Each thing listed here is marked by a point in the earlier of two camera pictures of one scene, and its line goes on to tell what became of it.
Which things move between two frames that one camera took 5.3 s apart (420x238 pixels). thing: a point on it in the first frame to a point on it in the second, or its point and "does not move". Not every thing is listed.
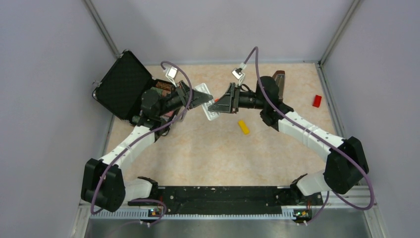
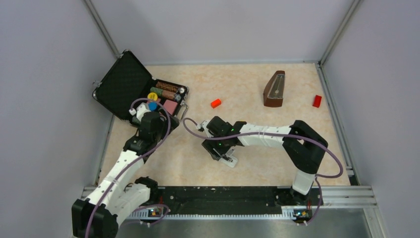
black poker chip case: [120, 90] does not move
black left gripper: [183, 90] to [165, 124]
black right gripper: [229, 102] to [210, 145]
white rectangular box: [211, 115] to [228, 160]
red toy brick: [317, 101] does not move
